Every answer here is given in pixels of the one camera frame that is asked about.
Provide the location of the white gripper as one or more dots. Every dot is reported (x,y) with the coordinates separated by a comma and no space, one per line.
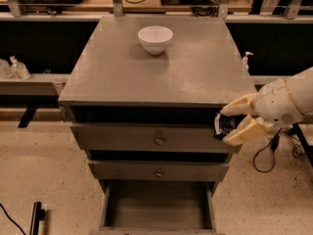
(275,104)

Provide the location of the dark rxbar blueberry wrapper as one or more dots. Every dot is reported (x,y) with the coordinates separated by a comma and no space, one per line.
(223,125)

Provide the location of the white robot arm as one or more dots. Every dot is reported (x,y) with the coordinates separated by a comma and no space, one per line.
(301,87)

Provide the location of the grey drawer cabinet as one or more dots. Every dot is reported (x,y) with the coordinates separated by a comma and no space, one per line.
(116,80)

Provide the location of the bottom grey drawer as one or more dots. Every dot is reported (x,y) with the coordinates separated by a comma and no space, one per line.
(136,207)

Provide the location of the grey drawer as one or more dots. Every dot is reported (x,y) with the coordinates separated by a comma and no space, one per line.
(136,207)
(149,137)
(166,171)

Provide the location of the middle grey drawer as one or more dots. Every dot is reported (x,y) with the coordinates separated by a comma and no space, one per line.
(166,171)

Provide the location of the top grey drawer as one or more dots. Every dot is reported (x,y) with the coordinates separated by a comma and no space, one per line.
(149,137)

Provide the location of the white pump bottle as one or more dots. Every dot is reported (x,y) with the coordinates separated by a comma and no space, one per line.
(245,59)

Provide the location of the white ceramic bowl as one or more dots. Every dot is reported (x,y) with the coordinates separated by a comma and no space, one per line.
(154,39)

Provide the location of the black stand foot left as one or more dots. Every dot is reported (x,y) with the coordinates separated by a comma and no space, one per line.
(38,214)

